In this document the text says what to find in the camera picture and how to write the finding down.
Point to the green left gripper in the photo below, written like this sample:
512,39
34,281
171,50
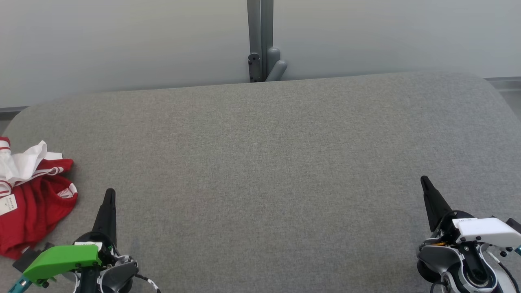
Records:
61,258

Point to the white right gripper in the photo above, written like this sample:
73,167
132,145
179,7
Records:
484,230

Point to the red mesh basketball shorts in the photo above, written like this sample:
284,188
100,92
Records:
28,219

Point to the red white basketball jersey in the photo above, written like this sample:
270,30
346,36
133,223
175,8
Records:
24,165

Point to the grey fabric sofa cushion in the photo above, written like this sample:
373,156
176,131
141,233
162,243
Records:
260,162

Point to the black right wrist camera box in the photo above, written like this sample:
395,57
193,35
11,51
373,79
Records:
515,224

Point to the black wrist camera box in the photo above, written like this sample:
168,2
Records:
26,256
515,224

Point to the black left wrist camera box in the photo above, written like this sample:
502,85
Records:
26,256

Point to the grey partition base rail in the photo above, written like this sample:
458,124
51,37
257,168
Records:
12,110
504,83

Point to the black hinge bracket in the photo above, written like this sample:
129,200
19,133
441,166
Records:
255,67

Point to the grey metal partition post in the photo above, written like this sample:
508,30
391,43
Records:
260,24

